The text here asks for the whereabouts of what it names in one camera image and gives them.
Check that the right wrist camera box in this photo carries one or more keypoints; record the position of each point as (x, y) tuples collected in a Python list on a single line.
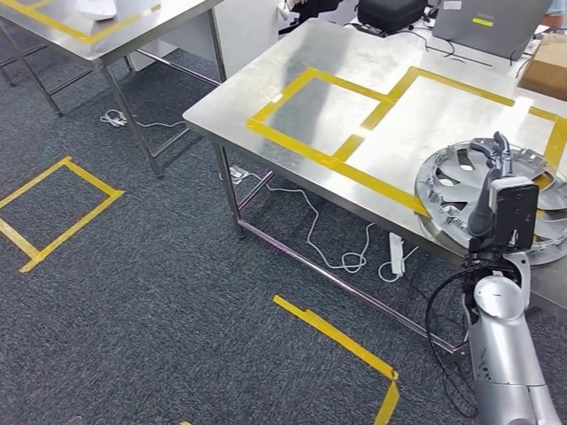
[(516, 214)]

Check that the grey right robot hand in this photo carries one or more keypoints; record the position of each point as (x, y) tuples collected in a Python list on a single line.
[(480, 217)]

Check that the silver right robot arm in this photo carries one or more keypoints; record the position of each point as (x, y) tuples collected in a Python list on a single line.
[(500, 352)]

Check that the white power strip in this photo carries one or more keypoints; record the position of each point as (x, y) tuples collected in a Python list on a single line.
[(396, 253)]

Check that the brown cardboard box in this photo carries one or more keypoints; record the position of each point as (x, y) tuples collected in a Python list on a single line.
[(546, 70)]

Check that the white plastic part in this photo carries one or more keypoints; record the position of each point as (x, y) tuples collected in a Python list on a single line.
[(95, 9)]

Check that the floor power socket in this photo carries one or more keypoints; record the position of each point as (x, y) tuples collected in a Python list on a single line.
[(238, 173)]

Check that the steel workbench table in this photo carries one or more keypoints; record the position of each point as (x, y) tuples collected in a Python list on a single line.
[(146, 29), (248, 100)]

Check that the black office chair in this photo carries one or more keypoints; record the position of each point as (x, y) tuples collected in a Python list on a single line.
[(316, 9)]

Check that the silver wheel hubcap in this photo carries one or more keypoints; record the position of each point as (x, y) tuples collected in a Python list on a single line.
[(425, 187)]

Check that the white cabinet panel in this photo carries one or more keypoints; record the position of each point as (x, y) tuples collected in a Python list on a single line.
[(248, 35)]

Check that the grey laptop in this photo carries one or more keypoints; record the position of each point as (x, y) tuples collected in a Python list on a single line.
[(487, 32)]

